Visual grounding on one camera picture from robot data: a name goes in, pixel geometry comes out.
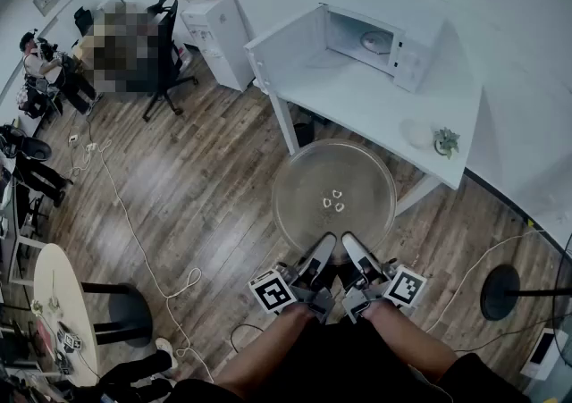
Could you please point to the black stool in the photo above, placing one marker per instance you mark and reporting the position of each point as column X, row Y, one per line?
column 129, row 314

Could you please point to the clear glass turntable plate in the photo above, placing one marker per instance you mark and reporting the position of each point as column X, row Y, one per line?
column 357, row 178

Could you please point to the round beige table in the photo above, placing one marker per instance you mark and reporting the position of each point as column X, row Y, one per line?
column 62, row 285

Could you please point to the black office chair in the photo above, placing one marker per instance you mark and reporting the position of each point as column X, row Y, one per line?
column 167, row 48

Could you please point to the white table leg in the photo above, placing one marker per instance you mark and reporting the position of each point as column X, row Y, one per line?
column 415, row 193

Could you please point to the white round bowl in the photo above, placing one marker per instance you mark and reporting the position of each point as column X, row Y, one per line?
column 415, row 133

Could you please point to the person's left forearm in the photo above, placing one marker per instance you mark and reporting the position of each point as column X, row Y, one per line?
column 268, row 347

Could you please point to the white flat device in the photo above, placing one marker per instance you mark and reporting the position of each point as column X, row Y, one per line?
column 538, row 354

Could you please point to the white microwave oven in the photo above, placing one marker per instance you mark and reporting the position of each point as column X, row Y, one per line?
column 380, row 46

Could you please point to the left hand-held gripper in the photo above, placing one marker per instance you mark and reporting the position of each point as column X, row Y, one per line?
column 272, row 291

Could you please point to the black floor stand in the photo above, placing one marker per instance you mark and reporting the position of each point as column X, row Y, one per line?
column 499, row 291

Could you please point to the person's black clothing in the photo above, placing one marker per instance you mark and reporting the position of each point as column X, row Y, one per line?
column 339, row 370

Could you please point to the white water dispenser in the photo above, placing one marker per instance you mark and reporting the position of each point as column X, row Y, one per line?
column 219, row 44

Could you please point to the white power strip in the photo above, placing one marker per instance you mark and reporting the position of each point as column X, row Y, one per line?
column 72, row 139

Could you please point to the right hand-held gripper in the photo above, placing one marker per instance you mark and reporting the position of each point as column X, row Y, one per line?
column 404, row 287

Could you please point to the small green potted plant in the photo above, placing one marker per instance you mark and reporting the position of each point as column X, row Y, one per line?
column 446, row 141

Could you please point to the person's right forearm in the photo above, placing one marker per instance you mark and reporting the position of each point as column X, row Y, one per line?
column 402, row 338

